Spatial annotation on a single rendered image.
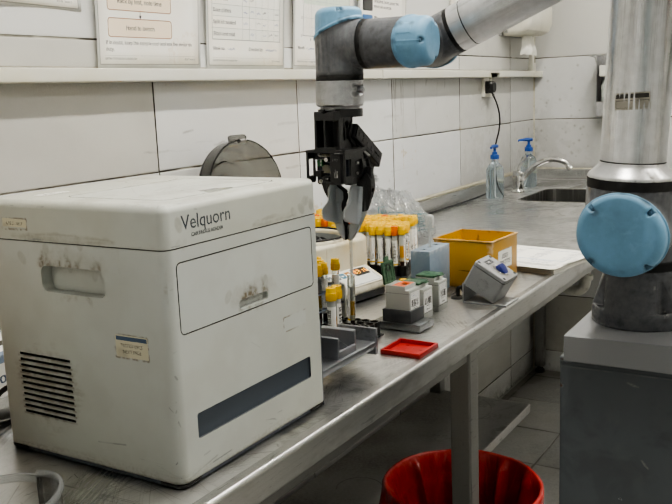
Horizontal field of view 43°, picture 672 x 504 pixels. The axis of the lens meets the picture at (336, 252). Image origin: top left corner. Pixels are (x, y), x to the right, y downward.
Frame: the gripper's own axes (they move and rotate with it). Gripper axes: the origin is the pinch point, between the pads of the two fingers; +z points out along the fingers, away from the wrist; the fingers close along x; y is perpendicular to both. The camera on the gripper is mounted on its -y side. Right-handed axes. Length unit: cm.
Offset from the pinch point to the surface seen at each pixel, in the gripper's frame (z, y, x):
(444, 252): 9.1, -33.0, 2.3
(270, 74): -27, -47, -48
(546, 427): 105, -183, -22
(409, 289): 10.7, -7.6, 7.0
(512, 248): 11, -50, 10
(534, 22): -47, -211, -38
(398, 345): 17.6, 2.3, 9.7
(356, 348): 13.8, 17.2, 10.5
